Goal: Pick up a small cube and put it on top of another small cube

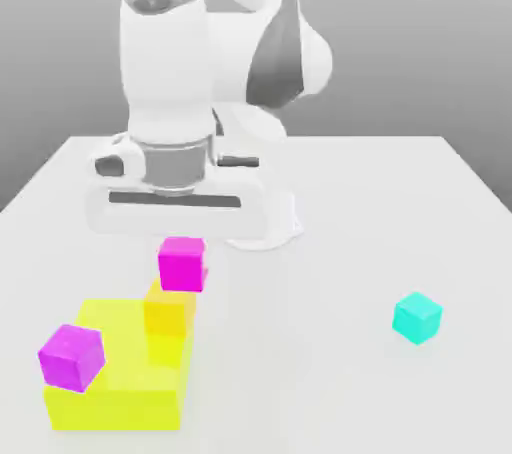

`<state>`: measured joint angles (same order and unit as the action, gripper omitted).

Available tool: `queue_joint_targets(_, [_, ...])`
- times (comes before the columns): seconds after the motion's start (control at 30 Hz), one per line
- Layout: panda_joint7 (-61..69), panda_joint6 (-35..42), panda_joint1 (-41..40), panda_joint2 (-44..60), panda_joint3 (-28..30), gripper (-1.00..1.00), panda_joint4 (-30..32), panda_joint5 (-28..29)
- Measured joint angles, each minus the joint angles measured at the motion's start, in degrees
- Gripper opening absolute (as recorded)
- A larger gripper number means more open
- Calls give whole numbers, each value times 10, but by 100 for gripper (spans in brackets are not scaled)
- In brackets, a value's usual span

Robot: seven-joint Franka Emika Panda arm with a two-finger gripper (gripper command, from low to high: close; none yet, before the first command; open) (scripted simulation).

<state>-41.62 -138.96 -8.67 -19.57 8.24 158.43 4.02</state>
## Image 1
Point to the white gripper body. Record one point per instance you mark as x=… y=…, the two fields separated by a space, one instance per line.
x=176 y=218

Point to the small magenta cube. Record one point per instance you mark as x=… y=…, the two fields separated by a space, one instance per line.
x=180 y=266

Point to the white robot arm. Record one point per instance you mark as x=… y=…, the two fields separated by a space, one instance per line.
x=164 y=74

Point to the small orange cube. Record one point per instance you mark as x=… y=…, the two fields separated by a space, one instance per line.
x=166 y=314

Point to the small purple cube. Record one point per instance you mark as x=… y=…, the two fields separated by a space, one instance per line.
x=70 y=362

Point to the small cyan cube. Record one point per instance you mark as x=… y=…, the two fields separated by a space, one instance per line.
x=418 y=318

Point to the large yellow box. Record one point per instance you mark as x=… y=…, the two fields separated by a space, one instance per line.
x=128 y=394

